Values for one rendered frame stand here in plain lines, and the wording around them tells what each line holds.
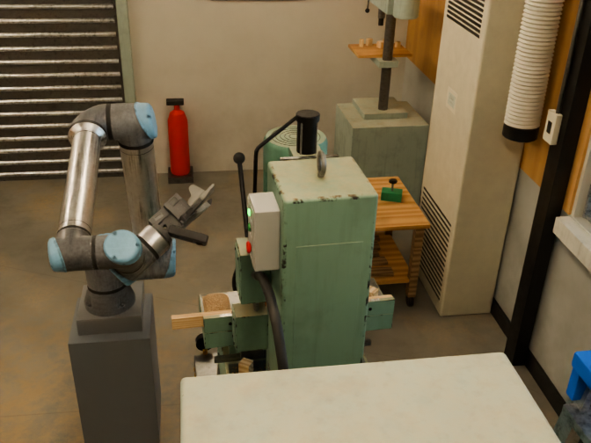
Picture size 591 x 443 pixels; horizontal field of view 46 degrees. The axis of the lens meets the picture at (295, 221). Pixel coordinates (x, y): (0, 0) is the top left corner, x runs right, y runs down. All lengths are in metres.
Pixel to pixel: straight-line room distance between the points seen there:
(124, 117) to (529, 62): 1.70
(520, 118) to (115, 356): 1.94
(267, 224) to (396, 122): 2.82
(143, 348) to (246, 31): 2.78
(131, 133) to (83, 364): 0.98
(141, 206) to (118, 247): 0.63
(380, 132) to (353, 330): 2.61
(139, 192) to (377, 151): 2.19
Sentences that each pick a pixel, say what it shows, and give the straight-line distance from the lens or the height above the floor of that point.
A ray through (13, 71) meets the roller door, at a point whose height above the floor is 0.80.
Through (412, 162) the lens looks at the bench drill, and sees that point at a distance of 4.40.
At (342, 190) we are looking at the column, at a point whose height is 1.52.
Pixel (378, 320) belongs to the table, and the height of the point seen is 0.88.
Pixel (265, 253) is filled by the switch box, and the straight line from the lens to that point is 1.62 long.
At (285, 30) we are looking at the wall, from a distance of 4.96.
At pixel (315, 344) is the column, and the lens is 1.76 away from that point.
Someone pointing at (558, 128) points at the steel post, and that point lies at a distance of 3.02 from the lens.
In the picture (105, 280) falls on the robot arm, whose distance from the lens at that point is 2.66.
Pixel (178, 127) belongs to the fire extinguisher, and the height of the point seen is 0.42.
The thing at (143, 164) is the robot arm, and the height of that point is 1.26.
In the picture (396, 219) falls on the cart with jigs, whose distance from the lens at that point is 3.57.
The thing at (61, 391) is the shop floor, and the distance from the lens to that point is 3.39.
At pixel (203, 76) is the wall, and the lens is 5.00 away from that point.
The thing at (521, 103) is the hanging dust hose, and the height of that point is 1.25.
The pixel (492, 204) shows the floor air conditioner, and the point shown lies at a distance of 3.53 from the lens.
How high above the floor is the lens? 2.22
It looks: 29 degrees down
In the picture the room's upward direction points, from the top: 2 degrees clockwise
